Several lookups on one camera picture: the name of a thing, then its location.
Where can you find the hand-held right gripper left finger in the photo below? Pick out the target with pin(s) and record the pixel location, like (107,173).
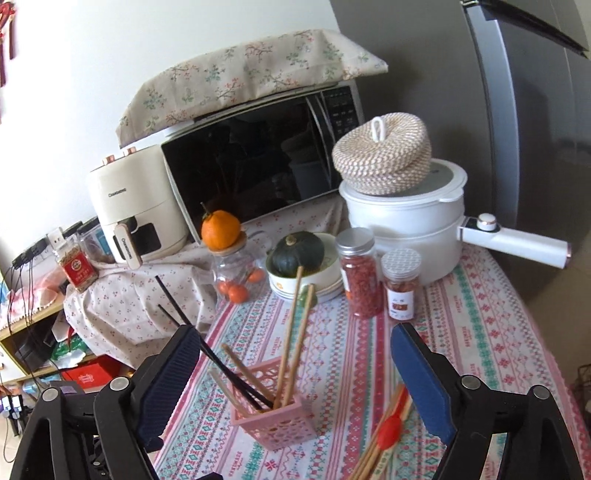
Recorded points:
(166,385)

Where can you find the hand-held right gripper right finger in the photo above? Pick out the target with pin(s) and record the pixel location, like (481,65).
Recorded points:
(425,385)

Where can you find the red spoon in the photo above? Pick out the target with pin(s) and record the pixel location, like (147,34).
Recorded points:
(390,429)

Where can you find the wooden chopstick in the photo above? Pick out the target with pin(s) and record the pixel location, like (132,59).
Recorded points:
(291,332)
(242,368)
(298,334)
(305,330)
(226,385)

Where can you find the black chopstick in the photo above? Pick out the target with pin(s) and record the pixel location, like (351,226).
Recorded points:
(171,300)
(167,316)

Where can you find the pile of wooden chopsticks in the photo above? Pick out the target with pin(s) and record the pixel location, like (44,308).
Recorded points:
(369,457)

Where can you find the pink plastic lattice basket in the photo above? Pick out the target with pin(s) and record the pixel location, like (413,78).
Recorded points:
(277,427)

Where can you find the patterned woven tablecloth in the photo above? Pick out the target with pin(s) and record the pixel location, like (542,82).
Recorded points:
(461,346)

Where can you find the red gift box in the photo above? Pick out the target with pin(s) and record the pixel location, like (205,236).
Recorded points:
(97,376)

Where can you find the white small-flower cloth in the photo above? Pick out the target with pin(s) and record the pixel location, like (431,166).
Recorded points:
(129,304)

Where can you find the short jar with red label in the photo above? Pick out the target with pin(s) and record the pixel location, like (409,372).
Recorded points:
(401,286)

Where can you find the tall jar of red berries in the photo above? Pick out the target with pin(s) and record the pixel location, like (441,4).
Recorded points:
(360,281)

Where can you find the glass jar of small oranges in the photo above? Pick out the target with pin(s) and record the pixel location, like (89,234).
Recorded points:
(235,281)

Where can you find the red label tin jar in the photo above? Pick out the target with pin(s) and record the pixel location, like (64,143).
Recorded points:
(78,270)

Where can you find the stack of white bowls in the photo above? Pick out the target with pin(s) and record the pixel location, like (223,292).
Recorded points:
(328,277)

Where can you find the small green round fruit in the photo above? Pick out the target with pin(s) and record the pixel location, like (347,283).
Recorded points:
(304,297)

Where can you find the wooden low shelf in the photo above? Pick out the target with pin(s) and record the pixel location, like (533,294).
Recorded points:
(27,323)

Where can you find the clear plastic container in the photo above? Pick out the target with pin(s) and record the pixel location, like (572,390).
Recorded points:
(94,240)

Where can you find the large orange with leaf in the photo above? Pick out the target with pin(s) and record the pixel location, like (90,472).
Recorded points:
(221,230)

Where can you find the white electric cooking pot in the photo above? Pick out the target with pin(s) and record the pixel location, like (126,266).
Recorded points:
(406,221)

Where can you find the dark green squash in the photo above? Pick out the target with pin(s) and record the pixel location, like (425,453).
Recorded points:
(295,258)

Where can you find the cream air fryer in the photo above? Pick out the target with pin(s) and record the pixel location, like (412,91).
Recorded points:
(134,198)

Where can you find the black microwave oven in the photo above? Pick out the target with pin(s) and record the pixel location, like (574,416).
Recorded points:
(249,157)

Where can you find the grey refrigerator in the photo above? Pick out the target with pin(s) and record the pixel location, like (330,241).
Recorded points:
(508,115)

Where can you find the beige floral branch cloth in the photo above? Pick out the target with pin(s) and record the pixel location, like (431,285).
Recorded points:
(249,78)

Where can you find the red hanging knot ornament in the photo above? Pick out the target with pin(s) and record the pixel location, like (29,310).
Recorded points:
(7,41)

